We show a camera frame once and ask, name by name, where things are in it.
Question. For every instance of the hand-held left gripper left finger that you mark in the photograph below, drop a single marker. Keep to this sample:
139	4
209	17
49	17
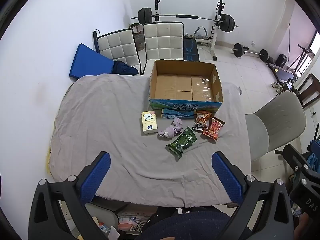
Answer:
96	177

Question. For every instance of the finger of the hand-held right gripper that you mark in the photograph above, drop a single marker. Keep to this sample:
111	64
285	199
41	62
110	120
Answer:
297	158

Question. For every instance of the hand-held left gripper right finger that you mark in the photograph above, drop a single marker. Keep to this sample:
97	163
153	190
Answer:
226	177

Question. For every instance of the red snack packet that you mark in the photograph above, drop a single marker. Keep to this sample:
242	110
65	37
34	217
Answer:
213	128

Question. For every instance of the green snack packet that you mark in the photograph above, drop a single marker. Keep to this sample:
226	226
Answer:
182	142

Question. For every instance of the orange snack packet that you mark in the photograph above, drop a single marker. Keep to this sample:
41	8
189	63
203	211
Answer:
201	121

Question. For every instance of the purple cloth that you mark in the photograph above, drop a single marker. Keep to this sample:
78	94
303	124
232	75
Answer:
172	128

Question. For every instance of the yellow tissue pack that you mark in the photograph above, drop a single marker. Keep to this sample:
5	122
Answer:
149	122

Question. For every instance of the long blue white packet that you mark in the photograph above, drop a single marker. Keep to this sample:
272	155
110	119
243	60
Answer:
178	113

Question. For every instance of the cardboard box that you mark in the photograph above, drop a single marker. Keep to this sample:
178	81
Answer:
185	87

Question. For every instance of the person's right hand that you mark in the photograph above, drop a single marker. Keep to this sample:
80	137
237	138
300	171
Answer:
305	227

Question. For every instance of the blue jacket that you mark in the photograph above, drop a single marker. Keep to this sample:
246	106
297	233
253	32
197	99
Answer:
313	157

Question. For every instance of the black thin poles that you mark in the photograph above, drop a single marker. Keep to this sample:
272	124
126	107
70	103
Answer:
317	132

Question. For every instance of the grey plastic chair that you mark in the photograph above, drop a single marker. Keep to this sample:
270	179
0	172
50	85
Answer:
280	120

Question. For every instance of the grey tablecloth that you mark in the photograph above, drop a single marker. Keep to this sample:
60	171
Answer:
112	120

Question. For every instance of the person's dark blue clothing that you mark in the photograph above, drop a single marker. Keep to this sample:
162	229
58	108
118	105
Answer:
190	226

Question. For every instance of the brown wooden chair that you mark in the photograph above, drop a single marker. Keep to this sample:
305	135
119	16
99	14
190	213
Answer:
308	90

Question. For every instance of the pair of shoes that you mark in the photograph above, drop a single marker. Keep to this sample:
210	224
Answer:
277	85

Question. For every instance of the treadmill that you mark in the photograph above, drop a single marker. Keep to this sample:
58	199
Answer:
281	71

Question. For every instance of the black speaker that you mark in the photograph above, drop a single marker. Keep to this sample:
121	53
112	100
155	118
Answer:
281	60

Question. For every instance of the black tripod stand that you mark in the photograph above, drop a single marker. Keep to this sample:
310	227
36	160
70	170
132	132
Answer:
301	55

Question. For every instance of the dark blue cloth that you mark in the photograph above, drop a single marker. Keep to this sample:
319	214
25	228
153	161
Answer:
123	68

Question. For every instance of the window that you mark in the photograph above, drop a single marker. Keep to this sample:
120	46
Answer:
315	43

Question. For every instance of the blue foam mat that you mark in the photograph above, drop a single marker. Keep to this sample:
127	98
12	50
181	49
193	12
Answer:
87	61

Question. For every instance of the thin dark rod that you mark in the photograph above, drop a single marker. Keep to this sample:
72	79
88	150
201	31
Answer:
288	40

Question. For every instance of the short barbell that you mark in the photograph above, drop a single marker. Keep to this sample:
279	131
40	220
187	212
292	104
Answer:
237	49

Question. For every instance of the white quilted chair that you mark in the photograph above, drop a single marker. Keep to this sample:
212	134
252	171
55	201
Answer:
117	46
162	40

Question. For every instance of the white barbell rack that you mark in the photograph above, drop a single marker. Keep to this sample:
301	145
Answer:
216	32

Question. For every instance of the long barbell with black plates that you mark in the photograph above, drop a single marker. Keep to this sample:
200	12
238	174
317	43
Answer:
145	15

